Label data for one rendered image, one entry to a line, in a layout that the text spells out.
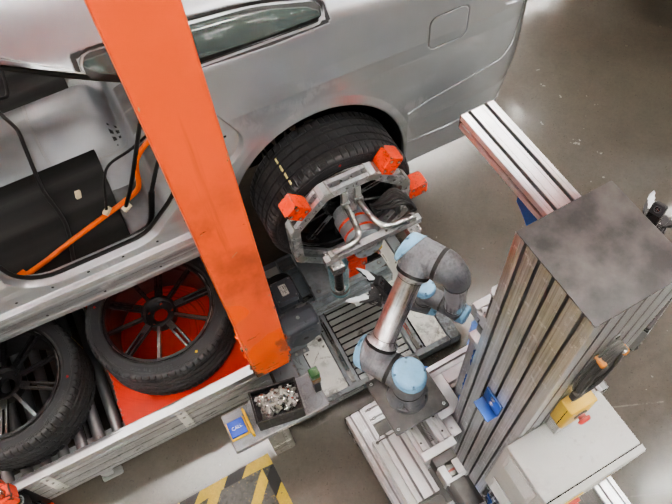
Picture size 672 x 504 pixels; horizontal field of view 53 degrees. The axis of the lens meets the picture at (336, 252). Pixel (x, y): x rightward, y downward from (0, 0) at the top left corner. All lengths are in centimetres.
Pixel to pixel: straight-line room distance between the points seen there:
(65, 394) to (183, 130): 180
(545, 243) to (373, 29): 124
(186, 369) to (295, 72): 137
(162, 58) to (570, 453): 151
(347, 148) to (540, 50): 239
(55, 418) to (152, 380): 42
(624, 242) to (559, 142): 283
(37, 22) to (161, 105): 77
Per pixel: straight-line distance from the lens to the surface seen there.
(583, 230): 146
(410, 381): 231
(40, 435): 313
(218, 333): 303
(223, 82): 228
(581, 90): 458
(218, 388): 306
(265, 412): 280
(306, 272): 342
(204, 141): 162
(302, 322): 310
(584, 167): 420
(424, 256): 216
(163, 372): 303
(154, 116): 152
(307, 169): 259
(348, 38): 240
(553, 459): 211
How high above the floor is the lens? 322
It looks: 60 degrees down
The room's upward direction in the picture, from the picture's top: 6 degrees counter-clockwise
